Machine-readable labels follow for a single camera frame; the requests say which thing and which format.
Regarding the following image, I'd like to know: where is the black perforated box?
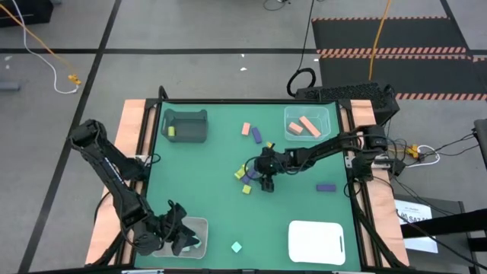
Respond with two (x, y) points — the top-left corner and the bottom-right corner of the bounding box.
(295, 82), (401, 125)

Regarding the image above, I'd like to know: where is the clear plastic bin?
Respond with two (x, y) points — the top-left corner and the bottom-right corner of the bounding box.
(284, 105), (331, 142)

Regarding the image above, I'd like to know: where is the long orange foam block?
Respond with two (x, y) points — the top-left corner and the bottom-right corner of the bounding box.
(298, 115), (323, 139)

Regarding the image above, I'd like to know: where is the white floor cable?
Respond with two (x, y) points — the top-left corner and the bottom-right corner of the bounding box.
(10, 0), (80, 95)

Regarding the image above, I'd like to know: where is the shallow translucent tray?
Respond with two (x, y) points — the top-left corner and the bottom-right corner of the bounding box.
(151, 215), (209, 260)

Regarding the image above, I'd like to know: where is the orange floor cable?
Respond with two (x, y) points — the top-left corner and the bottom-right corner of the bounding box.
(0, 2), (82, 86)

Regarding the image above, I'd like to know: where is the white printed paper sheet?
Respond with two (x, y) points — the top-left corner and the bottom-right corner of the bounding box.
(394, 198), (440, 255)

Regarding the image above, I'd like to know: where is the wooden table side board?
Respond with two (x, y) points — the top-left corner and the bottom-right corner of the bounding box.
(349, 99), (411, 268)
(84, 99), (158, 266)

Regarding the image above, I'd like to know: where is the white power cable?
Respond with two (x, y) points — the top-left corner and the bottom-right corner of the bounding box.
(415, 144), (442, 169)

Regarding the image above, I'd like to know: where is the dark side cart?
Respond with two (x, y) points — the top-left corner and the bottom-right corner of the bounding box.
(392, 193), (487, 274)

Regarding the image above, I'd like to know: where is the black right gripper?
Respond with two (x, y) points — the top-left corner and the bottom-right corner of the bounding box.
(253, 148), (286, 193)

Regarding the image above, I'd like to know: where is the white tray with handle slot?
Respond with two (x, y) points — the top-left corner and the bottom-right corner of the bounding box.
(287, 219), (347, 266)

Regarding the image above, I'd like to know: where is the black aluminium table frame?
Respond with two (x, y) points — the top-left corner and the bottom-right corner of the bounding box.
(91, 85), (411, 274)

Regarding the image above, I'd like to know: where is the yellow cable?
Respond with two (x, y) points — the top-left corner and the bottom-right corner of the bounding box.
(368, 0), (393, 83)

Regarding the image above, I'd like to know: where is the black floor box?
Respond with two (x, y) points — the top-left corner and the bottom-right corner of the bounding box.
(0, 0), (55, 29)

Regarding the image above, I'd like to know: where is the black hazard-striped floor mat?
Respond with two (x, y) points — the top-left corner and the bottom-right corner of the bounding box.
(311, 16), (469, 56)
(318, 54), (487, 102)

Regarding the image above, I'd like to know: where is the dark grey plastic bin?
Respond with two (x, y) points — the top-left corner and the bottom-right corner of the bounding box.
(160, 108), (209, 144)

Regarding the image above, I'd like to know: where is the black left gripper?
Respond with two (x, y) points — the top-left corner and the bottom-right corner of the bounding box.
(159, 201), (202, 256)

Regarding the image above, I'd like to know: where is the black cable coil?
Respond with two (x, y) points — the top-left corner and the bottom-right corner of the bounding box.
(262, 0), (292, 12)

